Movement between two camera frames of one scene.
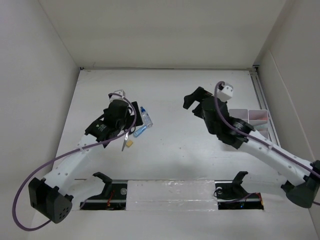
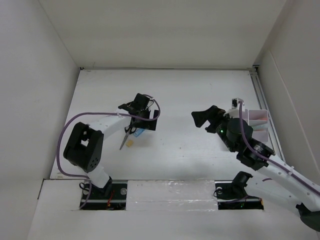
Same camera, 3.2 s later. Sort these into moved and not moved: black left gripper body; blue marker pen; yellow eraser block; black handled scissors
Moved: black left gripper body
Not moved: blue marker pen; black handled scissors; yellow eraser block
